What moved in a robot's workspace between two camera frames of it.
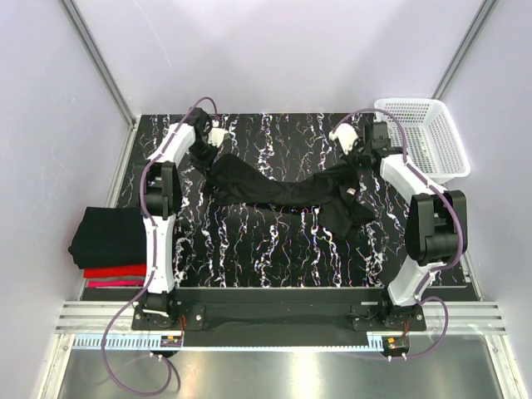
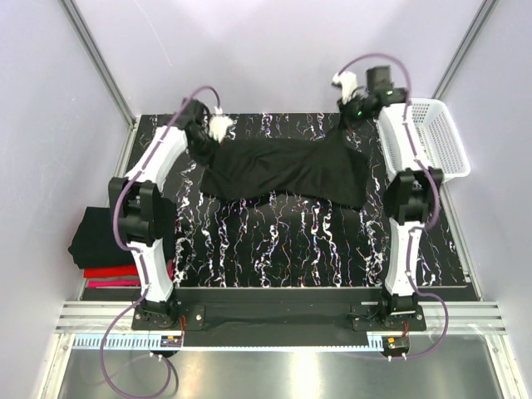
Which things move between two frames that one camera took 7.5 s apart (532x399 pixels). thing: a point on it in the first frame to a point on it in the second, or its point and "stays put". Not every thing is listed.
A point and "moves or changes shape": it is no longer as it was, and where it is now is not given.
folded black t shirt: [109, 237] stays put
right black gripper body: [356, 158] to [356, 111]
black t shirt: [335, 194] moves or changes shape
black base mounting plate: [278, 310] stays put
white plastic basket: [431, 137] stays put
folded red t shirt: [128, 270] stays put
